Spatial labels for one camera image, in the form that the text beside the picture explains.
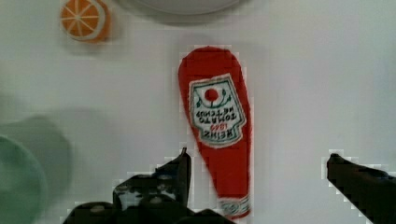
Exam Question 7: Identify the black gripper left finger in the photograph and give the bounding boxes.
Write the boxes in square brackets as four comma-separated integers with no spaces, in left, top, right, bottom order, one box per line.
[63,149,235,224]

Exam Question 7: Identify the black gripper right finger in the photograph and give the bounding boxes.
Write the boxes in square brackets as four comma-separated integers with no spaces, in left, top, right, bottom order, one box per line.
[327,153,396,224]

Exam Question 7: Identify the red plush ketchup bottle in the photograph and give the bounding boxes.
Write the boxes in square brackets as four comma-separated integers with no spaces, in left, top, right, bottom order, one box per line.
[178,47,251,219]

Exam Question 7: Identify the green mug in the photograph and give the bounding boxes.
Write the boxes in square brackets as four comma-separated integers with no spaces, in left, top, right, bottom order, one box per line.
[0,117,71,224]

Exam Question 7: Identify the purple round plate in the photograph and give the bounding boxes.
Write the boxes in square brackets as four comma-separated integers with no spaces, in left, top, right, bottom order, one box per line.
[129,0,244,15]

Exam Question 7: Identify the orange slice toy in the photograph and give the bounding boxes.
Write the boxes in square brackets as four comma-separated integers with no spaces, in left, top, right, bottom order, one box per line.
[60,0,111,43]

